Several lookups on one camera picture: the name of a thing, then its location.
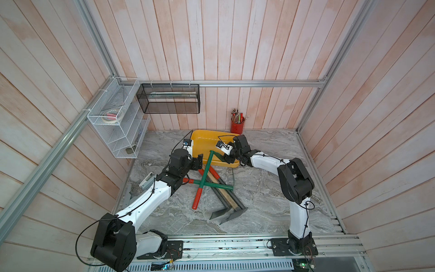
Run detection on white wire wall shelf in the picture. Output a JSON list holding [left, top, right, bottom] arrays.
[[87, 77, 150, 159]]

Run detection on black mesh wall basket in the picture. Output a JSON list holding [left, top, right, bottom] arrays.
[[136, 83, 201, 114]]

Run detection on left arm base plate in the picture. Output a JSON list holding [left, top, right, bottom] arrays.
[[137, 240, 184, 261]]

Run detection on yellow plastic storage box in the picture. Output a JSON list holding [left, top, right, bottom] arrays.
[[191, 130, 238, 164]]

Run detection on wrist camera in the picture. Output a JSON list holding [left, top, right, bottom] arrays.
[[182, 138, 194, 157], [216, 141, 233, 156]]

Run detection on green hoe red grip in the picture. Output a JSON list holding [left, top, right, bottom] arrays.
[[192, 150, 215, 210], [182, 178, 233, 190]]

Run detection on pens in red cup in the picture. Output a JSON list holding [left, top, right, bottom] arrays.
[[231, 109, 249, 124]]

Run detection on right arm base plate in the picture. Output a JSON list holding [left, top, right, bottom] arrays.
[[269, 237, 318, 257]]

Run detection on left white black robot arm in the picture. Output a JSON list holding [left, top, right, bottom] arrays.
[[90, 148, 203, 272]]

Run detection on tape roll on shelf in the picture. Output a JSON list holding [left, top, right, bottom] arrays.
[[101, 108, 122, 124]]

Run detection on grey hoe red grip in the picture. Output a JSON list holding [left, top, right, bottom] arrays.
[[206, 172, 232, 220], [208, 165, 248, 224]]

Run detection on red pen holder cup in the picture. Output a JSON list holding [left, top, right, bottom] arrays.
[[230, 120, 245, 134]]

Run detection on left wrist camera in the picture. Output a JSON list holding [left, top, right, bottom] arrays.
[[182, 138, 194, 157]]

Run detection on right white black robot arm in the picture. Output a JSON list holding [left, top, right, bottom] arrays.
[[216, 135, 314, 240]]

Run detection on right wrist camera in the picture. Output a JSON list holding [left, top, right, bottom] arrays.
[[216, 141, 233, 156]]

